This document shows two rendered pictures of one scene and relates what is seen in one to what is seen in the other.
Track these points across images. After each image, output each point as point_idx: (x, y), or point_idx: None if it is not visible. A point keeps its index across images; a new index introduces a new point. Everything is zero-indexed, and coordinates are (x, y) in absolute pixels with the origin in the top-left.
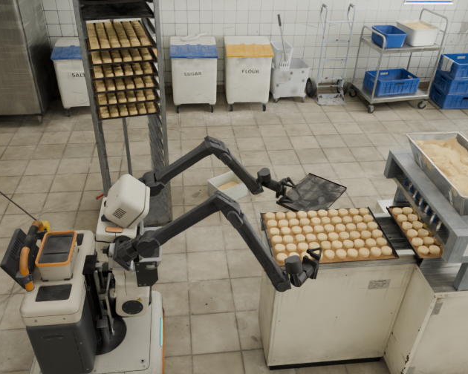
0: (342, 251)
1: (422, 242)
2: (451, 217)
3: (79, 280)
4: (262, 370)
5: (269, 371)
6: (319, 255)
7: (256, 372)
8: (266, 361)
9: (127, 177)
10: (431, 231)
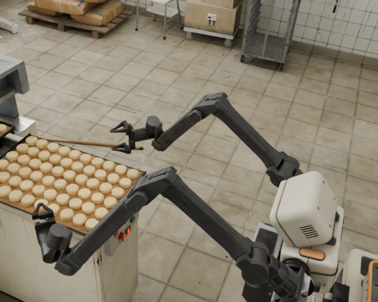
0: (72, 153)
1: None
2: None
3: (352, 277)
4: (138, 299)
5: (132, 295)
6: (123, 120)
7: (144, 300)
8: (136, 287)
9: (308, 199)
10: None
